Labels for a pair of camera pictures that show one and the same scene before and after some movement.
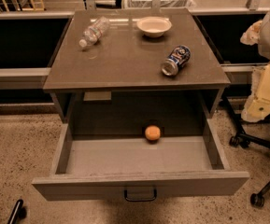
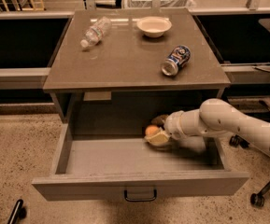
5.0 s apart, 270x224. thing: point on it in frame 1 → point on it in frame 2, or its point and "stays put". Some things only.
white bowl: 153,26 stays put
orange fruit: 152,133 stays put
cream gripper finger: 251,35 → 160,120
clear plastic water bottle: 94,32 stays put
